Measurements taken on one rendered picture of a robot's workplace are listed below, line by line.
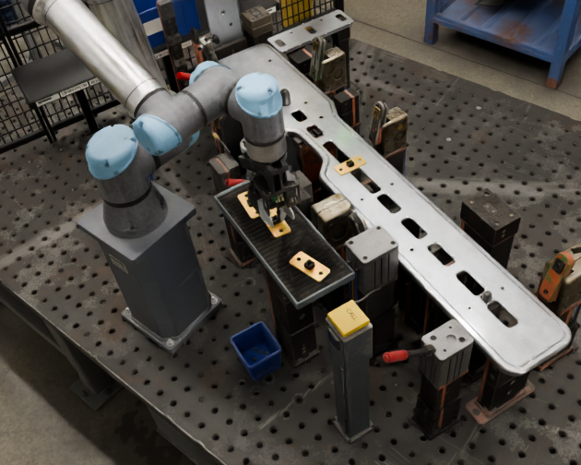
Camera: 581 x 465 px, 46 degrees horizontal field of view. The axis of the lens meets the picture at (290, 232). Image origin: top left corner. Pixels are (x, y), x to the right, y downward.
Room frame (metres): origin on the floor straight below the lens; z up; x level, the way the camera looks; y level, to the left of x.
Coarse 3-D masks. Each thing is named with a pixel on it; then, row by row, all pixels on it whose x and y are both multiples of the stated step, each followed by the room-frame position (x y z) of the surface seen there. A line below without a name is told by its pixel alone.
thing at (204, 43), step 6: (216, 36) 1.69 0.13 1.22; (204, 42) 1.67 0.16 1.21; (210, 42) 1.67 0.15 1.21; (216, 42) 1.69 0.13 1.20; (198, 48) 1.67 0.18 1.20; (204, 48) 1.67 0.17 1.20; (210, 48) 1.67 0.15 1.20; (210, 54) 1.67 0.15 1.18; (210, 60) 1.67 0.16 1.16; (216, 60) 1.67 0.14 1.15
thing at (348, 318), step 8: (344, 304) 0.77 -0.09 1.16; (352, 304) 0.77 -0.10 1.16; (336, 312) 0.76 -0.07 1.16; (344, 312) 0.76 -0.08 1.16; (352, 312) 0.75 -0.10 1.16; (360, 312) 0.75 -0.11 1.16; (336, 320) 0.74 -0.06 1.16; (344, 320) 0.74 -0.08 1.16; (352, 320) 0.74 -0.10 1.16; (360, 320) 0.73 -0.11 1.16; (368, 320) 0.73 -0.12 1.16; (344, 328) 0.72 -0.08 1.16; (352, 328) 0.72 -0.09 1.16; (344, 336) 0.71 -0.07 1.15
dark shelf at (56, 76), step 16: (240, 0) 2.20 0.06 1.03; (256, 0) 2.19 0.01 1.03; (272, 0) 2.17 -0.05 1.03; (208, 32) 2.03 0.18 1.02; (160, 48) 1.97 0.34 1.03; (32, 64) 1.98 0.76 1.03; (48, 64) 1.97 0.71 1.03; (64, 64) 1.96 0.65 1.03; (80, 64) 1.94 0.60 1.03; (16, 80) 1.91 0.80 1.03; (32, 80) 1.89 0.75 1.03; (48, 80) 1.88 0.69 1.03; (64, 80) 1.86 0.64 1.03; (80, 80) 1.85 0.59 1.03; (96, 80) 1.86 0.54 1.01; (32, 96) 1.80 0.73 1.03; (48, 96) 1.80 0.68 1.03; (64, 96) 1.82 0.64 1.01
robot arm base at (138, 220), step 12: (156, 192) 1.17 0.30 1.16; (108, 204) 1.12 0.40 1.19; (120, 204) 1.10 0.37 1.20; (132, 204) 1.10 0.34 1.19; (144, 204) 1.12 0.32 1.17; (156, 204) 1.13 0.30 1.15; (108, 216) 1.12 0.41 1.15; (120, 216) 1.10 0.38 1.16; (132, 216) 1.10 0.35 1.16; (144, 216) 1.10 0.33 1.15; (156, 216) 1.11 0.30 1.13; (108, 228) 1.11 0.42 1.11; (120, 228) 1.09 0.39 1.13; (132, 228) 1.10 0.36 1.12; (144, 228) 1.09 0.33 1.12; (156, 228) 1.10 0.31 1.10
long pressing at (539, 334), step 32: (224, 64) 1.88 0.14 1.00; (256, 64) 1.85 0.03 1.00; (288, 64) 1.84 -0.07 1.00; (320, 96) 1.65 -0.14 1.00; (288, 128) 1.51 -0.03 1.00; (320, 128) 1.50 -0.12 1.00; (384, 160) 1.34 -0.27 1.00; (352, 192) 1.23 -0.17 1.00; (384, 192) 1.22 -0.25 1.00; (416, 192) 1.20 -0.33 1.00; (384, 224) 1.11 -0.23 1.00; (448, 224) 1.08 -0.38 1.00; (416, 256) 0.99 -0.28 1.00; (480, 256) 0.97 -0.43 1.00; (448, 288) 0.89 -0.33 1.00; (512, 288) 0.87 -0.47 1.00; (480, 320) 0.80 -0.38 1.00; (544, 320) 0.78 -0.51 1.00; (512, 352) 0.71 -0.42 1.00; (544, 352) 0.70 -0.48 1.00
